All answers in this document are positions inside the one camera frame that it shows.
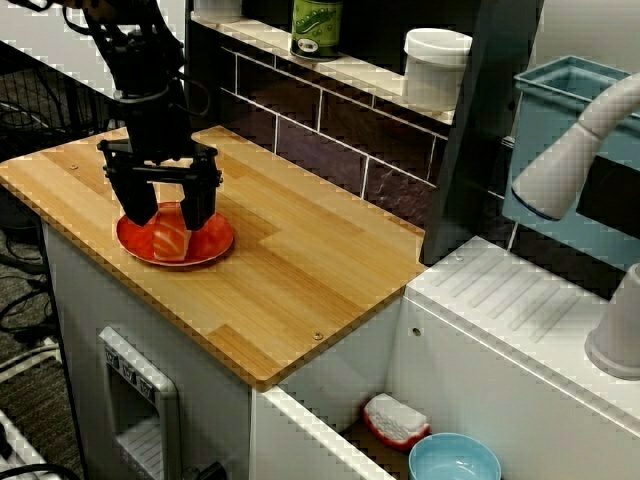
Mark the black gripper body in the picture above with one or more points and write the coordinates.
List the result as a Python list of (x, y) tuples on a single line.
[(155, 130)]

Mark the red plate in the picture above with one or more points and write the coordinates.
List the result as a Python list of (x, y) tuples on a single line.
[(215, 240)]

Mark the aluminium frame rail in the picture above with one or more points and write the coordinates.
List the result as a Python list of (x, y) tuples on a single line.
[(15, 445)]

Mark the white plastic container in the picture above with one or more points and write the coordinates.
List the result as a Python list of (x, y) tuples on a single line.
[(435, 70), (215, 6)]

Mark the light blue bowl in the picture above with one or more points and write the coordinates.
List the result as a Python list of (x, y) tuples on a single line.
[(450, 460)]

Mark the blue plastic bin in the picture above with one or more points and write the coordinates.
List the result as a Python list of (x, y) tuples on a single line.
[(540, 110)]

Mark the cream shelf ledge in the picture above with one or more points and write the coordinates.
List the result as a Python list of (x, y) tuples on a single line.
[(360, 75)]

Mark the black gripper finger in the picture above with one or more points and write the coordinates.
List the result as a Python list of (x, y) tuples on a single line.
[(135, 200), (200, 205)]

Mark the red tuna sushi toy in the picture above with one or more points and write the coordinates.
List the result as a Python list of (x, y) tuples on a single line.
[(395, 420)]

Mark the green can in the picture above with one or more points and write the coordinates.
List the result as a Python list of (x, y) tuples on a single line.
[(315, 30)]

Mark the dark tiled backsplash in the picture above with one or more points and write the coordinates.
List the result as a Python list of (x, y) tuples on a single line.
[(325, 130)]

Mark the white power strip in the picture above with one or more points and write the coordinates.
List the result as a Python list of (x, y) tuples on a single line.
[(30, 360)]

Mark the dark upright shelf panel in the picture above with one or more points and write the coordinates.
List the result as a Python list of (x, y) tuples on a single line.
[(215, 65), (475, 125)]

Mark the grey toy faucet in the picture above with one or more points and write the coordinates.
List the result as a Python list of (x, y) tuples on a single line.
[(555, 175)]

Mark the grey dispenser panel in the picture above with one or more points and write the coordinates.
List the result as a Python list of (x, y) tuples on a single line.
[(165, 400)]

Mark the orange salmon sushi toy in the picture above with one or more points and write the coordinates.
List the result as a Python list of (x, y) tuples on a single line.
[(170, 245)]

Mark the white toy kitchen cabinet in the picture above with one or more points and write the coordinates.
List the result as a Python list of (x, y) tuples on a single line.
[(500, 400)]

